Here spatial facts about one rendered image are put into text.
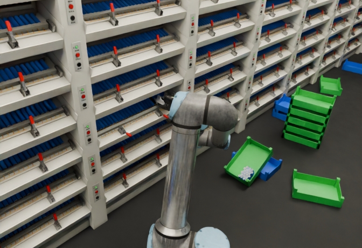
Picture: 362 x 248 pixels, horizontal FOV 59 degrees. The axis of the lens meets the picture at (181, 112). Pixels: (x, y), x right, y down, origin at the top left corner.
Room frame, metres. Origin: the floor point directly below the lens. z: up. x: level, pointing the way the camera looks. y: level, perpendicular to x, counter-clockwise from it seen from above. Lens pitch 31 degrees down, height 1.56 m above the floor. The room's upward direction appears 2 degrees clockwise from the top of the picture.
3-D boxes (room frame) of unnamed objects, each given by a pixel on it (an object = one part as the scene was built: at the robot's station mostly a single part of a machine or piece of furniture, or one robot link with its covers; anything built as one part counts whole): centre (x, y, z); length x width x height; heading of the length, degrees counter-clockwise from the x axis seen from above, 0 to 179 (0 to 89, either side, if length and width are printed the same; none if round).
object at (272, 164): (1.85, -0.57, 0.04); 0.30 x 0.20 x 0.08; 47
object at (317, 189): (1.59, -0.92, 0.04); 0.30 x 0.20 x 0.08; 76
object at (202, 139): (1.47, -0.10, 0.50); 0.12 x 0.09 x 0.12; 80
